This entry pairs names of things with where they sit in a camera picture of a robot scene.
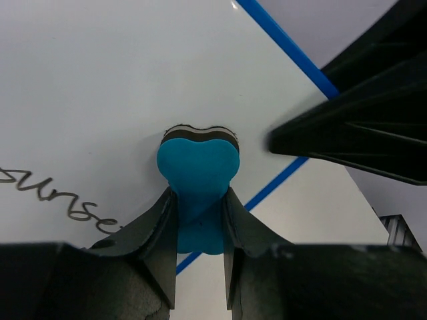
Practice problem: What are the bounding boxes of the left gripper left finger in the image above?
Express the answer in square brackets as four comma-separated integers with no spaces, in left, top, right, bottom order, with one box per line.
[78,188,177,319]

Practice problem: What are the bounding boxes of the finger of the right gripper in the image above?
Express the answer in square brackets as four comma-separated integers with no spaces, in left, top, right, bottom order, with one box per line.
[268,1,426,185]

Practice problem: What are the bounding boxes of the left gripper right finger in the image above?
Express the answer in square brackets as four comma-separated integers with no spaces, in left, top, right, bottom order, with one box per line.
[222,187,290,319]

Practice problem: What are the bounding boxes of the blue whiteboard eraser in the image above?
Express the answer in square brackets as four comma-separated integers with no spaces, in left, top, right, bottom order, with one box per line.
[157,124,240,255]

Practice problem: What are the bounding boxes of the blue framed whiteboard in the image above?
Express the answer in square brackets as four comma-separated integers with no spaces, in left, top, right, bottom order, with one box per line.
[0,0,341,276]

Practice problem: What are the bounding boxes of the aluminium front rail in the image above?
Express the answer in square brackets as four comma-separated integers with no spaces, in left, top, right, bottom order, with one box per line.
[379,215,422,252]

